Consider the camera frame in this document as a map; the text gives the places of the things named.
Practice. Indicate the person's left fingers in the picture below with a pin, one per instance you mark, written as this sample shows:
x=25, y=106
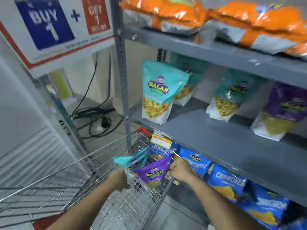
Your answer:
x=126, y=180

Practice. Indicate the blue chips bag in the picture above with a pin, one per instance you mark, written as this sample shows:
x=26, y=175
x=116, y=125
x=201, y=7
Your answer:
x=226, y=182
x=266, y=205
x=195, y=160
x=297, y=223
x=165, y=152

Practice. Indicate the person's right fingers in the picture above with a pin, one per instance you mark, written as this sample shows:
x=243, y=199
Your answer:
x=173, y=168

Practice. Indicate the person's left forearm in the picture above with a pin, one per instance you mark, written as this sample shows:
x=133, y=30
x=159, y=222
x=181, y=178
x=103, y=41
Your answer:
x=84, y=208

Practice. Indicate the person's left hand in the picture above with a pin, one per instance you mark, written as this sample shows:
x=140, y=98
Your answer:
x=118, y=180

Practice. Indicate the white promotional sign board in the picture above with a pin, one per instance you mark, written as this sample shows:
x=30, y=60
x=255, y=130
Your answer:
x=45, y=26

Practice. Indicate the yellow price tag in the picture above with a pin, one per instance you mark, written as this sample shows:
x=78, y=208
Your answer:
x=161, y=141

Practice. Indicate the grey metal shelf rack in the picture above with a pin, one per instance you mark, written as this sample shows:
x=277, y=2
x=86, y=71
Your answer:
x=215, y=141

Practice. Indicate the person's right forearm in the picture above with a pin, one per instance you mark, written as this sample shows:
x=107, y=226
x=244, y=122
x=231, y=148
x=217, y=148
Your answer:
x=215, y=205

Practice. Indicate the yellow green board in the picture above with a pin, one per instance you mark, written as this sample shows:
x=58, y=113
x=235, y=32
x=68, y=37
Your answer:
x=61, y=86

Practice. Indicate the orange snack bag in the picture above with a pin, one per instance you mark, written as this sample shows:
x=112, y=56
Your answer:
x=259, y=23
x=168, y=14
x=297, y=50

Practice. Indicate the black power adapter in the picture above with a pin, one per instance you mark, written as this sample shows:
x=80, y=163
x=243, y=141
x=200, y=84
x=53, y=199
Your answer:
x=105, y=122

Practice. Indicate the person's right hand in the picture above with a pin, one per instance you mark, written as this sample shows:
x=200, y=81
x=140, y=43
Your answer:
x=182, y=170

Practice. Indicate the teal snack pouch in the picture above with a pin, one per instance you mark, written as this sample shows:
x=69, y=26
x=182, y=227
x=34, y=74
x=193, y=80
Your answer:
x=132, y=161
x=230, y=98
x=158, y=93
x=191, y=76

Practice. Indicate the purple snack pouch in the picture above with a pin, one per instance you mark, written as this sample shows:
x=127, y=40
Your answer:
x=153, y=173
x=283, y=112

